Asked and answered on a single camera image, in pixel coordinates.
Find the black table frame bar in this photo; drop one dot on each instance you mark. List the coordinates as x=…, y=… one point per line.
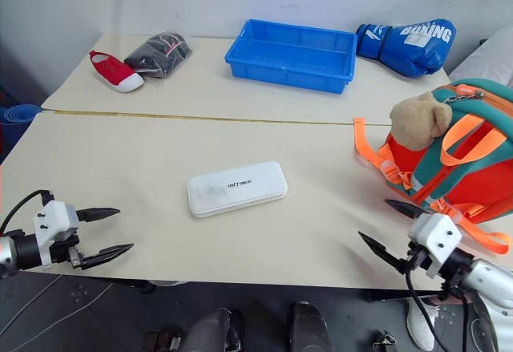
x=393, y=296

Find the grey fabric cushion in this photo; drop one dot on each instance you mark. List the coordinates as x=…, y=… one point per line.
x=493, y=59

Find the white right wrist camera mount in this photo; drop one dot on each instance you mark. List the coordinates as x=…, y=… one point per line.
x=437, y=231

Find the orange and teal backpack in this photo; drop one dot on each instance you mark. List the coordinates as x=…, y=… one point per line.
x=473, y=183

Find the red slip-on shoe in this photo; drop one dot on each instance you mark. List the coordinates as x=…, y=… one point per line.
x=112, y=71

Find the blue plastic tray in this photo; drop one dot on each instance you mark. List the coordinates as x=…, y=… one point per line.
x=288, y=53

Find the white rectangular case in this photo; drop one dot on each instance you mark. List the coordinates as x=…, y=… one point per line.
x=236, y=187

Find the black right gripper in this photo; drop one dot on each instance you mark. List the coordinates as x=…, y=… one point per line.
x=417, y=259

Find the blue rolled mat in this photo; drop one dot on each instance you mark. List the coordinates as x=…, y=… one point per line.
x=16, y=116

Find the black clothing in clear bag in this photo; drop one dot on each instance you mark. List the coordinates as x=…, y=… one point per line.
x=160, y=53

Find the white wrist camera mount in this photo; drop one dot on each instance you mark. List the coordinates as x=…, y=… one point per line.
x=437, y=231
x=54, y=215

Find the white sneaker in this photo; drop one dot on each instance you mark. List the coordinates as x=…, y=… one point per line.
x=418, y=324

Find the blue boxing glove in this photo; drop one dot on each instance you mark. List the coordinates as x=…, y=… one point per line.
x=417, y=55

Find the tan plush bear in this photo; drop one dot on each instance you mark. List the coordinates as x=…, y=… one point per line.
x=417, y=123

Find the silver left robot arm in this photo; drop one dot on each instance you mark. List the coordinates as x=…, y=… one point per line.
x=8, y=252

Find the yellow tape strip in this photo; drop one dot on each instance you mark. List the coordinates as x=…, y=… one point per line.
x=200, y=117

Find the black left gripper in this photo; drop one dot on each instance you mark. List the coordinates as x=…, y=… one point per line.
x=64, y=249

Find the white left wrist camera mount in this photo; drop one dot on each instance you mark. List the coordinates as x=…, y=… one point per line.
x=54, y=215

